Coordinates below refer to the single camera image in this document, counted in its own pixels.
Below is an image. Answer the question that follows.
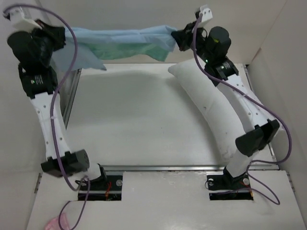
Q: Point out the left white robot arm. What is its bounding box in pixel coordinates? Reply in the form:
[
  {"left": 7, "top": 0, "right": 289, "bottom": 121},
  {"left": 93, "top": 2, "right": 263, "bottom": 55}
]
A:
[{"left": 7, "top": 21, "right": 90, "bottom": 177}]

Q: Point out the pink cloth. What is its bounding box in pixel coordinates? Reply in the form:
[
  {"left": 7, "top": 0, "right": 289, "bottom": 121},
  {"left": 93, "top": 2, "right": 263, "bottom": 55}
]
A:
[{"left": 44, "top": 213, "right": 70, "bottom": 230}]

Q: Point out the white pillow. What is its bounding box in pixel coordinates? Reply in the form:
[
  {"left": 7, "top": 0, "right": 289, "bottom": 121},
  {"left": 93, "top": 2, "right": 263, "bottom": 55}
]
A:
[{"left": 168, "top": 59, "right": 245, "bottom": 163}]

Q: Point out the light blue pillowcase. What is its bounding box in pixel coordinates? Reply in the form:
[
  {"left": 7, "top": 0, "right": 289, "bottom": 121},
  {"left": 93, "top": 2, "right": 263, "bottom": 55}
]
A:
[{"left": 52, "top": 25, "right": 176, "bottom": 71}]

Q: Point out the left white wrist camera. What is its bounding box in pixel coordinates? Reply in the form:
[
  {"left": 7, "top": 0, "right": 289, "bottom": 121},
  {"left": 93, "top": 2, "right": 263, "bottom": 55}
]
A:
[{"left": 3, "top": 7, "right": 42, "bottom": 32}]

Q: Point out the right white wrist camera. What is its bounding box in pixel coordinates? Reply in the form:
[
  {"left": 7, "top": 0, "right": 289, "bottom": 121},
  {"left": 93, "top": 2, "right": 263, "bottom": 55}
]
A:
[{"left": 195, "top": 5, "right": 213, "bottom": 24}]

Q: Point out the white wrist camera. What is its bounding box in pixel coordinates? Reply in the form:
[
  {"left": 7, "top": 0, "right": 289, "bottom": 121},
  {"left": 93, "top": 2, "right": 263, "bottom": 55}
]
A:
[
  {"left": 3, "top": 7, "right": 42, "bottom": 32},
  {"left": 195, "top": 5, "right": 213, "bottom": 24}
]

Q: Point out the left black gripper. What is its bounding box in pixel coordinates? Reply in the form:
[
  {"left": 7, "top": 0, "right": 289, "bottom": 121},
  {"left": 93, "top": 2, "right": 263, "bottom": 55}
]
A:
[{"left": 27, "top": 20, "right": 67, "bottom": 65}]

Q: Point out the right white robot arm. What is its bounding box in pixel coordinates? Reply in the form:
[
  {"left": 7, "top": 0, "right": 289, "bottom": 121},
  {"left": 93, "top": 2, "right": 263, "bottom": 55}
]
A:
[{"left": 171, "top": 23, "right": 280, "bottom": 189}]

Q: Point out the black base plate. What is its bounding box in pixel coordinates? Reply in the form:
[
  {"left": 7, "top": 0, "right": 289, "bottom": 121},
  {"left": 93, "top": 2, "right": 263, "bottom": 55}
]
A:
[
  {"left": 87, "top": 175, "right": 123, "bottom": 201},
  {"left": 205, "top": 174, "right": 254, "bottom": 201}
]

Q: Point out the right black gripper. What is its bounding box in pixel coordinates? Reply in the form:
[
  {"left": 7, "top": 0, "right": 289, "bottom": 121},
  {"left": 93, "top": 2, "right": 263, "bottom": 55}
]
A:
[{"left": 172, "top": 21, "right": 213, "bottom": 64}]

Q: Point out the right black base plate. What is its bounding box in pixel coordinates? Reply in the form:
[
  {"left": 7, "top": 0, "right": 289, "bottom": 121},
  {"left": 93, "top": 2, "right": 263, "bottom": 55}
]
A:
[{"left": 205, "top": 174, "right": 254, "bottom": 201}]

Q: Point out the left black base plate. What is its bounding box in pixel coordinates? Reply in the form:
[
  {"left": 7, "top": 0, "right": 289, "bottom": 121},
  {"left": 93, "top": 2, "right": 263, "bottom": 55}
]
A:
[{"left": 87, "top": 175, "right": 123, "bottom": 201}]

